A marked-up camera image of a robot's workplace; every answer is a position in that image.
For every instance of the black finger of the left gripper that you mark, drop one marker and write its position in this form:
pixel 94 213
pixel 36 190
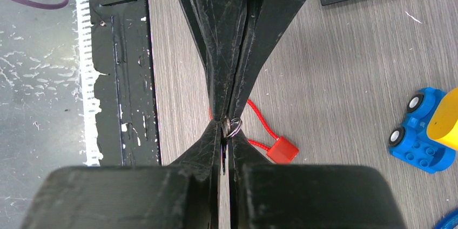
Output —
pixel 217 28
pixel 266 22

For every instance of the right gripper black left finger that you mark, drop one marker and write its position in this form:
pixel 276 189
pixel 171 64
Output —
pixel 183 194

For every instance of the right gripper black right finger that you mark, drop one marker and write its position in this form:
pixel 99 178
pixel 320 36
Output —
pixel 268 195

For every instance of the red cable padlock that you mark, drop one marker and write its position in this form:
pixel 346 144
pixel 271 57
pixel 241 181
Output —
pixel 279 147

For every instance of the silver key with ring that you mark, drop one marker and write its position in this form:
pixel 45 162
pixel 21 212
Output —
pixel 231 127

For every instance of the blue yellow toy car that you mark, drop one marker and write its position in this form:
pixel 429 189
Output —
pixel 427 137

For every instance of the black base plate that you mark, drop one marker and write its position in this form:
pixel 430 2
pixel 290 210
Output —
pixel 127 126

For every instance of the blue cable lock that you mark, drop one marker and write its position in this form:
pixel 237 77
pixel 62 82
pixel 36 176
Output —
pixel 450 221

